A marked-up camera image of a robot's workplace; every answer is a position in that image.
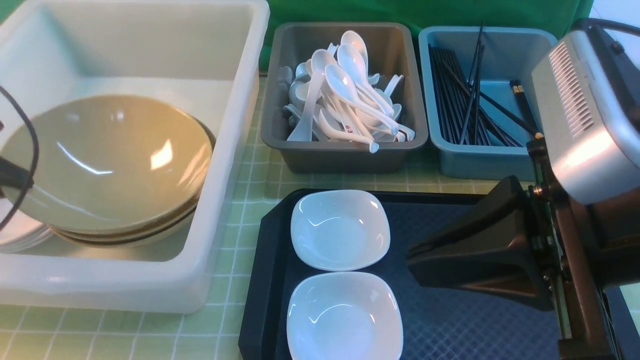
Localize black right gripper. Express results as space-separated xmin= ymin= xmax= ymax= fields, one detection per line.
xmin=406 ymin=137 xmax=639 ymax=360

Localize white square dish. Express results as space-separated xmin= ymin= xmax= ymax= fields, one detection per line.
xmin=290 ymin=189 xmax=391 ymax=272
xmin=286 ymin=271 xmax=404 ymax=360

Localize black chopstick pair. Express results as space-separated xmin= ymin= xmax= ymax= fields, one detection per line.
xmin=458 ymin=22 xmax=485 ymax=145

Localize white soup spoon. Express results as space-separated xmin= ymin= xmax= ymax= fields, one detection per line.
xmin=324 ymin=64 xmax=399 ymax=136

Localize tan noodle bowl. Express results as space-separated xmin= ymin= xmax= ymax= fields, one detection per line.
xmin=19 ymin=95 xmax=215 ymax=234

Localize black serving tray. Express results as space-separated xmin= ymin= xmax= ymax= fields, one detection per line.
xmin=238 ymin=189 xmax=640 ymax=360

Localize pile of black chopsticks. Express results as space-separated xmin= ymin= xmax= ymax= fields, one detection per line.
xmin=429 ymin=43 xmax=544 ymax=147

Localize pile of white spoons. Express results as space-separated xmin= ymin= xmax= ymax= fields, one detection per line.
xmin=282 ymin=30 xmax=417 ymax=154

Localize grey plastic spoon bin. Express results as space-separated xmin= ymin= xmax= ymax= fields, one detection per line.
xmin=260 ymin=22 xmax=429 ymax=174

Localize green backdrop cloth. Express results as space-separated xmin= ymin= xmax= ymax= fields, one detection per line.
xmin=259 ymin=0 xmax=594 ymax=71

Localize green checkered tablecloth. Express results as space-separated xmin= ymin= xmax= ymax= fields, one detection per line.
xmin=0 ymin=75 xmax=640 ymax=360

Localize large white plastic tub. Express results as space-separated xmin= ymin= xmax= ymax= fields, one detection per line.
xmin=0 ymin=0 xmax=270 ymax=313

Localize stacked tan bowls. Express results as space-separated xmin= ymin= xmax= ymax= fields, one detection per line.
xmin=41 ymin=115 xmax=216 ymax=247

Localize stacked white plates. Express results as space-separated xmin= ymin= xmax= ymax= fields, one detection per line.
xmin=0 ymin=210 xmax=53 ymax=254

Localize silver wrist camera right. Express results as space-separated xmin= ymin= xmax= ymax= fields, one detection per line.
xmin=531 ymin=18 xmax=640 ymax=205

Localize black cable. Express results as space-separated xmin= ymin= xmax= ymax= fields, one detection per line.
xmin=0 ymin=85 xmax=41 ymax=232

